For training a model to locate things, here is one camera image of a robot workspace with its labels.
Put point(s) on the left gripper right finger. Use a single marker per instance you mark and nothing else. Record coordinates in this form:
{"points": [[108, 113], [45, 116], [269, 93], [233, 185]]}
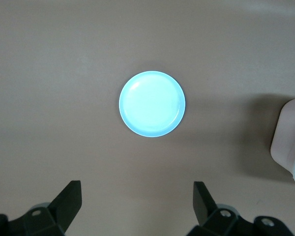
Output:
{"points": [[206, 211]]}

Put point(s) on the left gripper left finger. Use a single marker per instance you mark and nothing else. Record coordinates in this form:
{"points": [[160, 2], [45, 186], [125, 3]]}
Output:
{"points": [[64, 209]]}

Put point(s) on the white lidded storage box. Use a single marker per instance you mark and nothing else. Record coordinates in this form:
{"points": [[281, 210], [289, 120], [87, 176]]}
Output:
{"points": [[287, 127]]}

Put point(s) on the light blue round plate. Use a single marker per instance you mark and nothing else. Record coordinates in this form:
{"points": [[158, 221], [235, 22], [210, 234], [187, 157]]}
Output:
{"points": [[152, 105]]}

